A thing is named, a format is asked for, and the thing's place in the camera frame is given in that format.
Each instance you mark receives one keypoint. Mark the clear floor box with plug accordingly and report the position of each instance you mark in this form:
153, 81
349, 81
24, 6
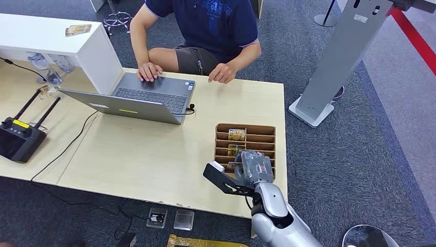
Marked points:
157, 217

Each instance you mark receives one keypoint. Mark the small clear glass stand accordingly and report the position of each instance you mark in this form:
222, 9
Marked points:
51, 80

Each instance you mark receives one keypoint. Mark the black plug in laptop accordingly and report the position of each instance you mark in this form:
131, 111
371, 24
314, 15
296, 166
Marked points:
190, 108

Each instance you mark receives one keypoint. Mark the round glossy robot base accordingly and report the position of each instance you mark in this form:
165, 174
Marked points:
369, 237

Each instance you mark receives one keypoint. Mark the white desk shelf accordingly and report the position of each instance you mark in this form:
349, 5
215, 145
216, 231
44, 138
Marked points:
51, 37

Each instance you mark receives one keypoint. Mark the clear empty floor box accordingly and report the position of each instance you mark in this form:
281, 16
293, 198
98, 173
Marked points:
184, 219

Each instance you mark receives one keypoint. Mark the person's left forearm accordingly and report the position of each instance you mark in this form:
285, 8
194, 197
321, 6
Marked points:
245, 58

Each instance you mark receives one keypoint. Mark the brown cardboard card holder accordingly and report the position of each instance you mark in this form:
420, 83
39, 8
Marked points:
260, 138

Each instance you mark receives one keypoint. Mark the clear plastic bottle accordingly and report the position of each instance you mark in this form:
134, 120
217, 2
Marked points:
63, 63
38, 61

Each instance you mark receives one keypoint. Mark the black power adapter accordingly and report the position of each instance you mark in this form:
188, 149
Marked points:
125, 241

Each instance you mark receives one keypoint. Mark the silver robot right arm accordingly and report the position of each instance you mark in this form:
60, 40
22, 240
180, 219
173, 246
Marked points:
276, 218

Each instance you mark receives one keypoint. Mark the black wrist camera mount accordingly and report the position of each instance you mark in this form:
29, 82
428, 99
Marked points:
219, 179

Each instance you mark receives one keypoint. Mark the stanchion post with base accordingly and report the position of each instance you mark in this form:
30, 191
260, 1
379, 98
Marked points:
325, 18

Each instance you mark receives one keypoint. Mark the grey kiosk stand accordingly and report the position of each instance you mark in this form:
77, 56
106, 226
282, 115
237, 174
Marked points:
340, 54

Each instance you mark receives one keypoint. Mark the grey open laptop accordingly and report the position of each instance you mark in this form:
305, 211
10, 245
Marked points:
150, 93

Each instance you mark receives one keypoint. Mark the gold patterned board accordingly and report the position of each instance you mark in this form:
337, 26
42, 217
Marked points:
197, 242

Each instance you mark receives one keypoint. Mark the black remote controller with antennas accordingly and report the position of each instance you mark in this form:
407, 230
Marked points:
18, 138

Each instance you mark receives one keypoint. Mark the chrome stool base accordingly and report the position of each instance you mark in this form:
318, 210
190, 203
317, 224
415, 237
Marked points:
117, 19

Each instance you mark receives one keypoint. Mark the person's right forearm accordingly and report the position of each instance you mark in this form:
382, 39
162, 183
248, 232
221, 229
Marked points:
139, 42

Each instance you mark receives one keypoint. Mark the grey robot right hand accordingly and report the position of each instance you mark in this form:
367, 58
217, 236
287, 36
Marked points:
257, 167

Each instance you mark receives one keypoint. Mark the red barrier belt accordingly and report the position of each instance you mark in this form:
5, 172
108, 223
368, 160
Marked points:
414, 39

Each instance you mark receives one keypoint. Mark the person's left hand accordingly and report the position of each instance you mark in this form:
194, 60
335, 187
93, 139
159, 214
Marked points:
221, 73

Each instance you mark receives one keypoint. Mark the gold hotel card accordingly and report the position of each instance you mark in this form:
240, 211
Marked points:
237, 135
235, 149
78, 30
232, 166

